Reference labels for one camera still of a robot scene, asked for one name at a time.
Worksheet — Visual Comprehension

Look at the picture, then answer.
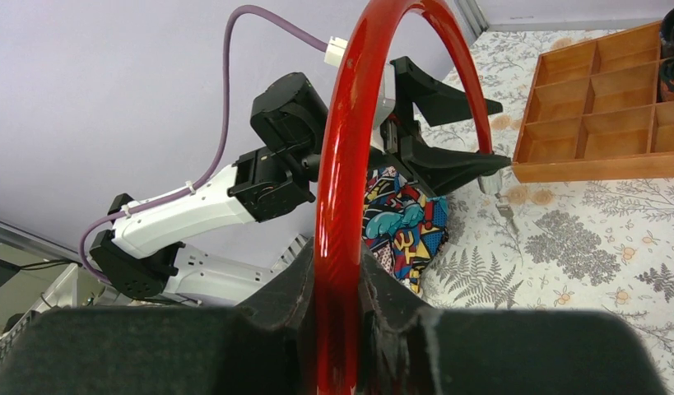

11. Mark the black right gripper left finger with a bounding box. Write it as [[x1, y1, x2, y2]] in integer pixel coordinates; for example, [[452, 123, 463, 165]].
[[0, 242, 315, 394]]

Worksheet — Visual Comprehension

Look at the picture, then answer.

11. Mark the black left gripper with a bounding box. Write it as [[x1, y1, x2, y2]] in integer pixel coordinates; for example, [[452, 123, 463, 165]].
[[369, 56, 511, 197]]

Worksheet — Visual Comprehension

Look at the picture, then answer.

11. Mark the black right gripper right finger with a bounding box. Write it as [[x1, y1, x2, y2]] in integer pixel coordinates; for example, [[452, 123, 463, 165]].
[[358, 253, 666, 394]]

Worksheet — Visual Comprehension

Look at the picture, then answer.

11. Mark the red cable lock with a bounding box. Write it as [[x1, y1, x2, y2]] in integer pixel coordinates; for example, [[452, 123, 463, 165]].
[[314, 0, 492, 394]]

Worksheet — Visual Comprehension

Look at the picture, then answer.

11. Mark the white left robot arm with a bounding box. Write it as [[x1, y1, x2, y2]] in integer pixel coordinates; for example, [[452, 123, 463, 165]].
[[90, 57, 511, 304]]

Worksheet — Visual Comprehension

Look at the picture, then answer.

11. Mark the colourful comic print cloth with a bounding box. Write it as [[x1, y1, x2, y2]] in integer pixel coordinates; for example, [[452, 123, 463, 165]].
[[361, 167, 449, 295]]

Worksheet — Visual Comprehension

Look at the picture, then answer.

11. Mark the orange compartment tray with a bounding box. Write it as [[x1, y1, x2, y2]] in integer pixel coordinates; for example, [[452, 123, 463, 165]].
[[512, 22, 674, 183]]

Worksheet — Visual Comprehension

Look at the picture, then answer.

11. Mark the dark rolled sock middle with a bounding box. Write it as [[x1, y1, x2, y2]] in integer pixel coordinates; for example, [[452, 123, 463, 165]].
[[658, 57, 674, 102]]

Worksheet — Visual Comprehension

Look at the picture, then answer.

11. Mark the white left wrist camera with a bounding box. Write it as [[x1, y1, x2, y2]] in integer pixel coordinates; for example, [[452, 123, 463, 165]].
[[373, 63, 396, 129]]

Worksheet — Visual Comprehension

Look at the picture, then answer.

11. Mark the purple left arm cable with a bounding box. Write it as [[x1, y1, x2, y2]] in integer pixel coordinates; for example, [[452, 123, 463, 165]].
[[77, 4, 330, 285]]

